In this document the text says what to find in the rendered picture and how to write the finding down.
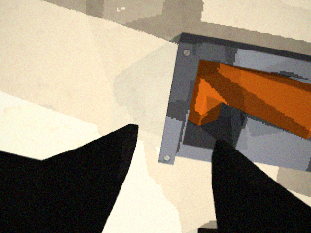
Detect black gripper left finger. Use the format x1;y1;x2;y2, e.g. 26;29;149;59
0;124;139;233

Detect grey tray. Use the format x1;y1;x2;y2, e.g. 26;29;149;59
158;32;311;172

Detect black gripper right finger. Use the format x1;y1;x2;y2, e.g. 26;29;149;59
211;140;311;233

